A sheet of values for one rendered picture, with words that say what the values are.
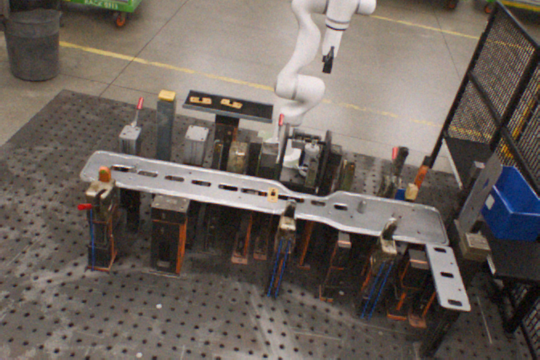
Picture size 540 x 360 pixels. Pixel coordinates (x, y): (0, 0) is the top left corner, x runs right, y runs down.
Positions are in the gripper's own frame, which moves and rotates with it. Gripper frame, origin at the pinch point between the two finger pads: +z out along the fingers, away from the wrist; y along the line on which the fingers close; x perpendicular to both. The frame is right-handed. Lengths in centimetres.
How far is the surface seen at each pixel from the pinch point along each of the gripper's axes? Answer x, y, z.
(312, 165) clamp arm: 2.8, 12.5, 36.9
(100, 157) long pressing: -78, 20, 45
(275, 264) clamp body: -6, 47, 58
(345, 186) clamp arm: 17.8, 11.9, 44.1
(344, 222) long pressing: 16, 34, 45
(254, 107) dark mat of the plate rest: -23.9, -10.6, 28.7
